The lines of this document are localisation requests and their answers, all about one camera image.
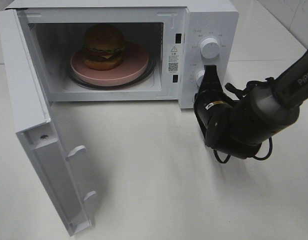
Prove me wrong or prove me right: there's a white microwave oven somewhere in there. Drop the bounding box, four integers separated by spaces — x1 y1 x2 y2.
4 0 239 109

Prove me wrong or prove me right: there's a white microwave door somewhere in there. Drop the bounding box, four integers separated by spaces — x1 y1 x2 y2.
0 9 92 236

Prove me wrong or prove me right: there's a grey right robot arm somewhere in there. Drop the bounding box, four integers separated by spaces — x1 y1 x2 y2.
193 49 308 159

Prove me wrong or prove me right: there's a glass microwave turntable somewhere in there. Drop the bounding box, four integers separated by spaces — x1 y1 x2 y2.
67 59 156 90

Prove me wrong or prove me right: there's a pink round plate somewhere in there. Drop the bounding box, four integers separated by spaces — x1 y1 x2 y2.
70 42 150 87

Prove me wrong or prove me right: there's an upper white power knob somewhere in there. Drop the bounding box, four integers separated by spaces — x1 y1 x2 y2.
198 36 221 59

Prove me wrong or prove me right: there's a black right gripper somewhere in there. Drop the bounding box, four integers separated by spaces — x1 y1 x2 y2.
194 64 233 145

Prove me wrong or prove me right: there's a burger with lettuce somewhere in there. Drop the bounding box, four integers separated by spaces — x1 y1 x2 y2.
81 23 126 71

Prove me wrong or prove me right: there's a white timer knob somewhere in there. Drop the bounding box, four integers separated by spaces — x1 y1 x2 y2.
194 70 205 88

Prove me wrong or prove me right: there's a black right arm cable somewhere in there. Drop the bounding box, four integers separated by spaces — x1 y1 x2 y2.
212 77 274 165

